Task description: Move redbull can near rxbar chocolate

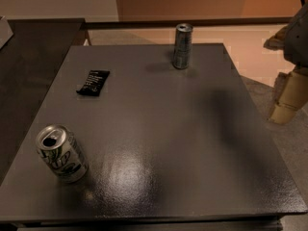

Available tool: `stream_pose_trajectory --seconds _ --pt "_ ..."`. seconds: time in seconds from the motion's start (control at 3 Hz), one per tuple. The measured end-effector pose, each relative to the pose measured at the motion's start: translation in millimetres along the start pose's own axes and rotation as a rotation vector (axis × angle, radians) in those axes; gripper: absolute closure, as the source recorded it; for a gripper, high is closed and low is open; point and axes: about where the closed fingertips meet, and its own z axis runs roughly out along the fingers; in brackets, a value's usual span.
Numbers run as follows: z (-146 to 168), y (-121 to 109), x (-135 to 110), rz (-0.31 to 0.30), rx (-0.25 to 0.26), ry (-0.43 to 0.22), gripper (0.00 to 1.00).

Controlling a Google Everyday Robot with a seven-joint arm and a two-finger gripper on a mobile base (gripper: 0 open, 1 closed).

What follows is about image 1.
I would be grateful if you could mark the grey object on side table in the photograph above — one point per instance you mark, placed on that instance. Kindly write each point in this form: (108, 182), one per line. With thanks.
(5, 31)

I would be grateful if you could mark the silver redbull can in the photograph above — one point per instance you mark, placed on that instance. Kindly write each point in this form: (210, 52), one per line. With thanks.
(182, 46)

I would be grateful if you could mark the silver green 7up can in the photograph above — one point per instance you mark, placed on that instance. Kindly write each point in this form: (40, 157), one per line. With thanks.
(59, 149)

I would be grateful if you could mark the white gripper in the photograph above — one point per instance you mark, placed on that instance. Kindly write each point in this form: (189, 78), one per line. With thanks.
(297, 38)

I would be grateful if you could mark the black rxbar chocolate wrapper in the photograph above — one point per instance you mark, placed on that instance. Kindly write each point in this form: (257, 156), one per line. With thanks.
(94, 83)

